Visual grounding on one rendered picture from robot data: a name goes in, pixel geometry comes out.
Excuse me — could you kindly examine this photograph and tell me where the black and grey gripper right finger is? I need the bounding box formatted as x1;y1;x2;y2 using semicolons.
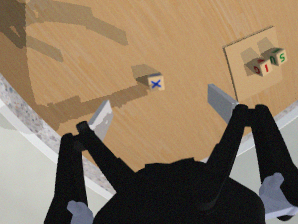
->
190;84;298;221

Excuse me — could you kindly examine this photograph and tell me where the tan letter block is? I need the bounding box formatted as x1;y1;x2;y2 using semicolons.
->
147;73;164;92
252;57;273;77
267;48;287;66

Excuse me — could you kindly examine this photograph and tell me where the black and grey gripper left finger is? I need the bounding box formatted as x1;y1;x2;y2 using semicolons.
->
44;100;161;224

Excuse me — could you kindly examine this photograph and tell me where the tan square mat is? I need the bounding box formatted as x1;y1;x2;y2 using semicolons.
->
224;26;282;102

